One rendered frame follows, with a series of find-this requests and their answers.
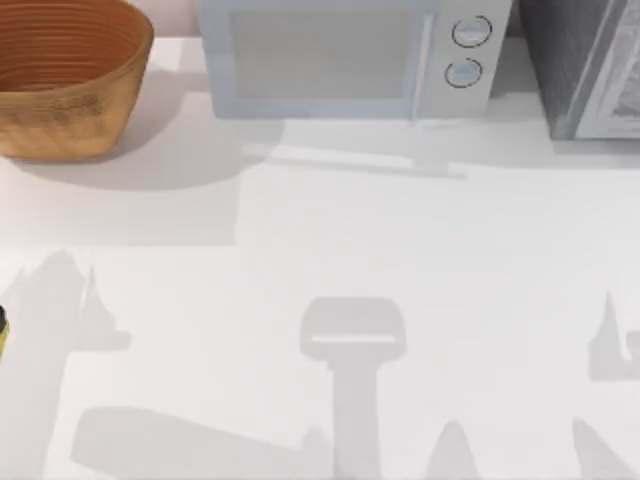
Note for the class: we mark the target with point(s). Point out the microwave oven door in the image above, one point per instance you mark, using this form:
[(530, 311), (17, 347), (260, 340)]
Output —
[(320, 60)]

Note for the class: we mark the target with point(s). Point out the microwave knob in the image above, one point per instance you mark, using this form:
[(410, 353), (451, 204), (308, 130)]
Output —
[(463, 73), (471, 31)]

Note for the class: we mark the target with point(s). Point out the pale microwave oven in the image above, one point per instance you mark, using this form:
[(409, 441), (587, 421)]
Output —
[(492, 60)]

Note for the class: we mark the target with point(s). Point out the brown wooden basket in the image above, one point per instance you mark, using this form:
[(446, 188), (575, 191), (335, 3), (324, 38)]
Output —
[(75, 115)]

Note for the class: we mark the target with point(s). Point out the yellow bottle with black cap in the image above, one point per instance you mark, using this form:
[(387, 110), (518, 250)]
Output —
[(2, 332)]

